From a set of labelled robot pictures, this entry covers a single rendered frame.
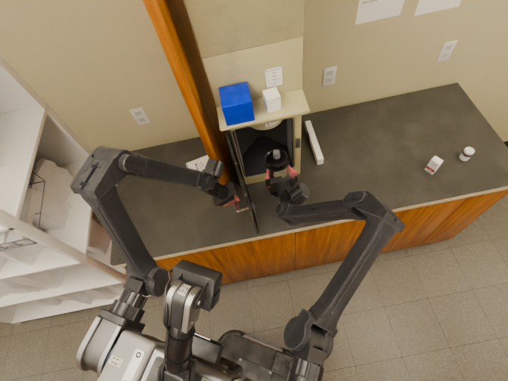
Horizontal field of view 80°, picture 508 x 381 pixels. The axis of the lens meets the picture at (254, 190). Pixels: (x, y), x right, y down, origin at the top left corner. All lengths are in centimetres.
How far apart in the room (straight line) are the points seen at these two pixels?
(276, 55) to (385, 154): 91
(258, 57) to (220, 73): 13
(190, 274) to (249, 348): 149
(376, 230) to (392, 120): 117
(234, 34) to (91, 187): 59
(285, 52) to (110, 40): 79
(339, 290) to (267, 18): 76
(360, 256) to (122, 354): 61
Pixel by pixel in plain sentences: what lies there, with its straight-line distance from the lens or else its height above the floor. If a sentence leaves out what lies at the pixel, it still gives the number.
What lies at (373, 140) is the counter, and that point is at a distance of 178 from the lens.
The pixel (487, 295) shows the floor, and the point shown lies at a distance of 267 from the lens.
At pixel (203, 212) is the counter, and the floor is 94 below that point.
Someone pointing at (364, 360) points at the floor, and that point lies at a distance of 233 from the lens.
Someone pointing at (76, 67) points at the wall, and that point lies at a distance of 165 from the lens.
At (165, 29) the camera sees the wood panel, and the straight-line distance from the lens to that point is 88.
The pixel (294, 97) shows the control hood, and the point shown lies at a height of 151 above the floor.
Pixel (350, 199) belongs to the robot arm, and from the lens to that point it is 87.
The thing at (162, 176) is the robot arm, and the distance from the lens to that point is 87.
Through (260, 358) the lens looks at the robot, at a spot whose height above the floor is 24.
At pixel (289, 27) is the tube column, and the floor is 175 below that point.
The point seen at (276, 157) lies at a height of 129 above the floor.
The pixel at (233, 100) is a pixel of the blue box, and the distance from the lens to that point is 103.
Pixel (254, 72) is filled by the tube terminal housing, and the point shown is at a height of 162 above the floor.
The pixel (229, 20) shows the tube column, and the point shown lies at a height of 181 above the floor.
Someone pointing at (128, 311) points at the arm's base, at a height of 148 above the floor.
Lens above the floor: 229
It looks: 59 degrees down
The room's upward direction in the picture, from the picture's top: 14 degrees counter-clockwise
